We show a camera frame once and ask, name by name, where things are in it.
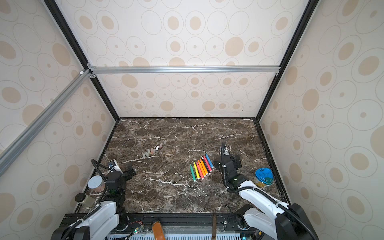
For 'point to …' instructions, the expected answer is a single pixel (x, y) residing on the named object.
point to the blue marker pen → (211, 165)
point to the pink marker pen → (199, 171)
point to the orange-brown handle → (157, 230)
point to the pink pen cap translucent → (152, 151)
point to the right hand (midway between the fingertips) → (234, 157)
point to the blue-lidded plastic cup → (263, 176)
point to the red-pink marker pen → (207, 164)
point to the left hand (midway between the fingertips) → (126, 163)
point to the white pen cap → (157, 148)
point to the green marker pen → (192, 173)
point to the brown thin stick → (214, 228)
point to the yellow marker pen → (196, 170)
